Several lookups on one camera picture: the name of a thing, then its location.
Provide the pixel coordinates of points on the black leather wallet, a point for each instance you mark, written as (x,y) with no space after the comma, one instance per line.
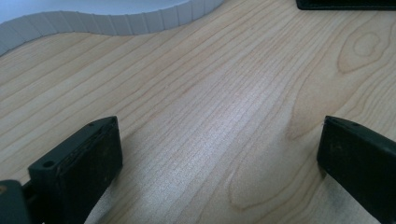
(345,4)

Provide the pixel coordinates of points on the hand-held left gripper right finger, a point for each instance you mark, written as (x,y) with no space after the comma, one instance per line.
(361,161)

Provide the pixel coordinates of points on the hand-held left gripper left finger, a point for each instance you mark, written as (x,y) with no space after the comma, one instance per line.
(77,165)

